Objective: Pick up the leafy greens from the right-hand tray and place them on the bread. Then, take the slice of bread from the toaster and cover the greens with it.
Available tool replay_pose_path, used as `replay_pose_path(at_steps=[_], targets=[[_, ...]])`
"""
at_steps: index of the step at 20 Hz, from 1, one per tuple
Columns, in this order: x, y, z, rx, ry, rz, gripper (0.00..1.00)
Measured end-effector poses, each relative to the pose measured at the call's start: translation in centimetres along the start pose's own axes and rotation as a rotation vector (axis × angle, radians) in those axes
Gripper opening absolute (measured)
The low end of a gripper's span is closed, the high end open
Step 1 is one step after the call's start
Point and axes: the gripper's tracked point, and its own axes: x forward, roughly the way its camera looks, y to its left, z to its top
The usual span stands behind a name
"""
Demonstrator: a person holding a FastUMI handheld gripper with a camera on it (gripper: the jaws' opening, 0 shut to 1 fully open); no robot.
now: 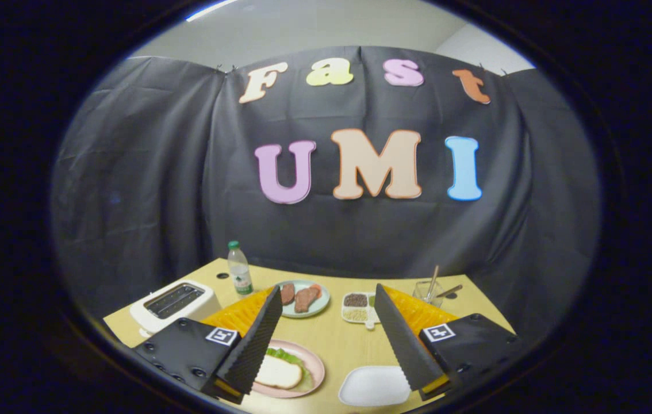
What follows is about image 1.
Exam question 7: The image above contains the pale green plate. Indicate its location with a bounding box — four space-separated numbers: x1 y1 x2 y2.
276 280 331 319

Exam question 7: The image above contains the white plate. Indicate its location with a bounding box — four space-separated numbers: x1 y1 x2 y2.
338 366 412 408

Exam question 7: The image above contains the clear water bottle green cap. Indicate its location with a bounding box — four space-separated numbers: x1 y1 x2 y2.
228 240 254 296

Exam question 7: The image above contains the green lettuce leaf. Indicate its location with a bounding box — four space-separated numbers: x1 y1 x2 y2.
266 347 309 374

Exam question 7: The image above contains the black backdrop cloth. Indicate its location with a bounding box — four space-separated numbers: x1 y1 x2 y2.
50 46 600 346

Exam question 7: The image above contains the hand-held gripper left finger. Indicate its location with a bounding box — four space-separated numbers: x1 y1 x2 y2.
133 286 283 403

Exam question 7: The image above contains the white toaster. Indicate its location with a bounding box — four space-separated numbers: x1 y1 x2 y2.
129 280 222 338

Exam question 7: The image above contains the wire mesh utensil holder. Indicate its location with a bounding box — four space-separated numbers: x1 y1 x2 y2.
412 280 444 307

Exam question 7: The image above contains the pink plate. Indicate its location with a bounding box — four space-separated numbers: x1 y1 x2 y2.
251 339 325 398

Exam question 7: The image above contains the white divided dish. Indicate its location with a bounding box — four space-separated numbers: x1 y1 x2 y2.
342 292 381 330

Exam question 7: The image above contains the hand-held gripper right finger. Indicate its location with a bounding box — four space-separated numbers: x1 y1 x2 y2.
375 283 519 401

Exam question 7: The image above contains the plain toast bread slice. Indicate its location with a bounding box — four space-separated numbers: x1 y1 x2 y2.
254 355 304 389

